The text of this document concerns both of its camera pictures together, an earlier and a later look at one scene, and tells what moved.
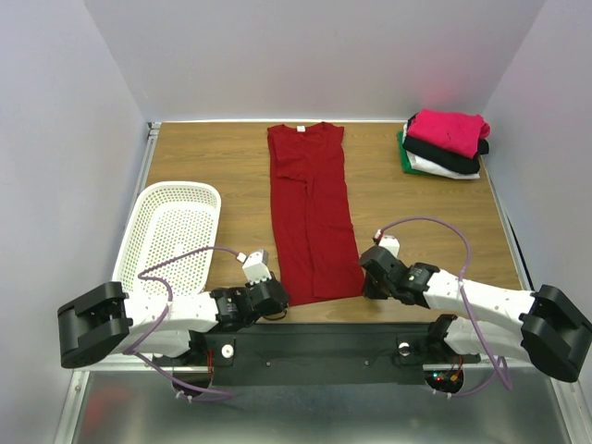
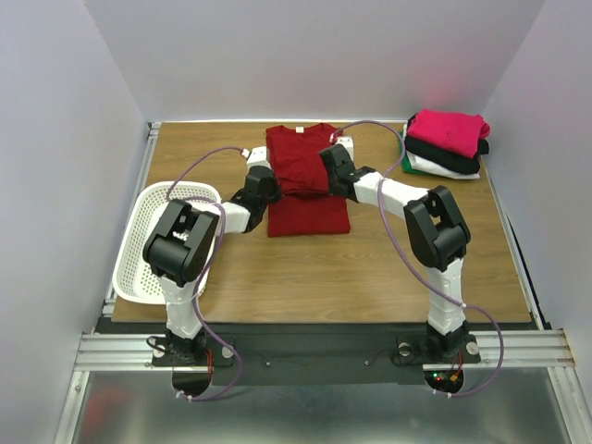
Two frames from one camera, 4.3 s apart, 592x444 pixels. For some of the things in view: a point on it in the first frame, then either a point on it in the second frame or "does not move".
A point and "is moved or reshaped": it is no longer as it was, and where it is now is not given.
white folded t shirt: x=418 y=162 does not move
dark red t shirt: x=316 y=248 is moved or reshaped
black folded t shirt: x=446 y=156 does not move
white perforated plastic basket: x=168 y=220 does not move
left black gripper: x=278 y=309 -> x=276 y=194
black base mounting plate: x=344 y=353 does not move
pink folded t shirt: x=454 y=131 does not move
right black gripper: x=373 y=270 -> x=333 y=159
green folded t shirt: x=406 y=164 does not move
